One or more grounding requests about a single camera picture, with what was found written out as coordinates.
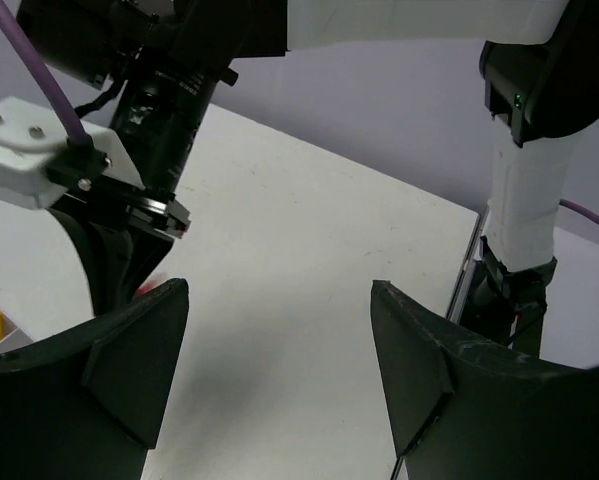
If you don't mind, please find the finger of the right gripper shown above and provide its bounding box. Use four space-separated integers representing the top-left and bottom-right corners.
50 208 174 316

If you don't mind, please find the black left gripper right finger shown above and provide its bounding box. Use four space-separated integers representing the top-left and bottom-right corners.
370 281 599 479

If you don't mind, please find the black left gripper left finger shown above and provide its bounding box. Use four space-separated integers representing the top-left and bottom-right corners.
0 279 189 479

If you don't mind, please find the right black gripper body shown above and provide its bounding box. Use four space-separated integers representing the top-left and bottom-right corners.
53 74 218 238

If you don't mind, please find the red pen orange cap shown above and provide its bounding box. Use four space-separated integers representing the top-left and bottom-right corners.
134 274 167 298

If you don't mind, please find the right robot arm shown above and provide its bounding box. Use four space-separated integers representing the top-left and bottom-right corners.
16 1 599 479

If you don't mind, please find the right white divided organizer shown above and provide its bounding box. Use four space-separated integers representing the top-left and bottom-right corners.
0 308 34 355

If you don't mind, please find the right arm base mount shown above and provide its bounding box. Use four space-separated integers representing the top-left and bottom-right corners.
459 237 557 357

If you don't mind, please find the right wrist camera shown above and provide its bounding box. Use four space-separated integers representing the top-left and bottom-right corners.
0 97 143 211

